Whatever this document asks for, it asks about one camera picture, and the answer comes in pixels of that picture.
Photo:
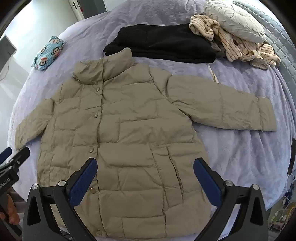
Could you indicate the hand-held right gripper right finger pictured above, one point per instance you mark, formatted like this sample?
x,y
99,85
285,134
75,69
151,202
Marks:
x,y
207,180

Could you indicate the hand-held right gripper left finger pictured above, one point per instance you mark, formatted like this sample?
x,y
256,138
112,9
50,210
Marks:
x,y
84,178

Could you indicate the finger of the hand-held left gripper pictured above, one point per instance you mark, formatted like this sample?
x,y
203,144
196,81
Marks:
x,y
5,154
19,156

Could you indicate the beige puffer jacket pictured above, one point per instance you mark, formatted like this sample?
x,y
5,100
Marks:
x,y
129,129

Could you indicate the person's left hand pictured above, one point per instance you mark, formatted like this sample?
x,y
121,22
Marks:
x,y
13,208

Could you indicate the purple plush blanket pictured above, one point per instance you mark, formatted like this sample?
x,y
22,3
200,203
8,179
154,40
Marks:
x,y
242,150

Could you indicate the bedside clutter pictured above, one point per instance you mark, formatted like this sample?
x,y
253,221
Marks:
x,y
283,204

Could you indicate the black monitor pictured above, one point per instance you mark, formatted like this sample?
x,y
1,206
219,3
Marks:
x,y
7,53

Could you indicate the blue monkey print cloth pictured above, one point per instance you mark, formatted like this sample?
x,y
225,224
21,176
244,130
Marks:
x,y
46,55

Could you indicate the cream striped garment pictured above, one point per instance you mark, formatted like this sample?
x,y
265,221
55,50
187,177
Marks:
x,y
231,47

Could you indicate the black fleece garment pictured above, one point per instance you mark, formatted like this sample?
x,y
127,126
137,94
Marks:
x,y
161,44

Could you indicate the grey door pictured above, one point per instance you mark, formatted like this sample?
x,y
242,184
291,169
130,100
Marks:
x,y
81,7

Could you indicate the grey quilted mattress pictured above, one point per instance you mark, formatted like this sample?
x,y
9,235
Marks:
x,y
278,34

